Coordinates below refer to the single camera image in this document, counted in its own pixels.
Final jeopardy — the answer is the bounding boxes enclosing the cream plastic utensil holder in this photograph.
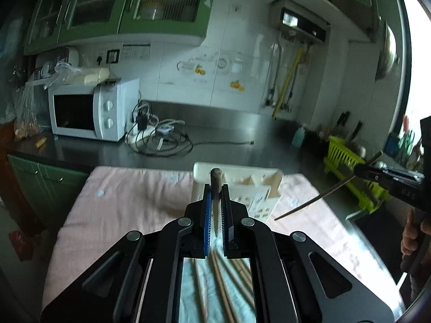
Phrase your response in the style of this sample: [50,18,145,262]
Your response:
[192,162,283,222]

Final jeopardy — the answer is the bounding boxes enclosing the steel water heater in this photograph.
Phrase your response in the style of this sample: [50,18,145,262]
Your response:
[269,0,329,44]

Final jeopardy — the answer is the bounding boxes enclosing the lime green dish rack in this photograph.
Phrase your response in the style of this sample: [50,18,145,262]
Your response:
[324,135,393,215]

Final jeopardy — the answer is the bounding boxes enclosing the white microwave oven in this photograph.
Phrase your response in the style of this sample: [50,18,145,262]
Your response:
[48,79,140,142]

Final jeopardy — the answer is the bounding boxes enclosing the plastic bag with food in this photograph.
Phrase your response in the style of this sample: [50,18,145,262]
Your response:
[12,74,41,142]

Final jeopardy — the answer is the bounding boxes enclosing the white power strip with cables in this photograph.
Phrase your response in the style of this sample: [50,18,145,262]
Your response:
[124,100,254,158]

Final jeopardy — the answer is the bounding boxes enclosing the green lower cabinet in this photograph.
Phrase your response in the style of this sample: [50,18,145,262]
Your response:
[8,155,89,228]

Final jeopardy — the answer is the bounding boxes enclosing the teal soap bottle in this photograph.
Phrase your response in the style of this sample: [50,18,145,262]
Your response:
[291,125,307,148]

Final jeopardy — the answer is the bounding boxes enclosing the green upper cabinets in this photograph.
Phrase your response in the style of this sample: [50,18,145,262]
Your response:
[24,0,213,54]

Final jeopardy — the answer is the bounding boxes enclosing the person's right hand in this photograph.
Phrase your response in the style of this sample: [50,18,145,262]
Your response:
[401,209,419,256]

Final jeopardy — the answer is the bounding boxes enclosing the hanging steel wok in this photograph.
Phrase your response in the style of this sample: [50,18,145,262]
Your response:
[375,21,398,81]

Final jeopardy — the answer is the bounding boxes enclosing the yellow gas hose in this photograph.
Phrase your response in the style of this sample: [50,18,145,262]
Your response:
[272,46,305,121]

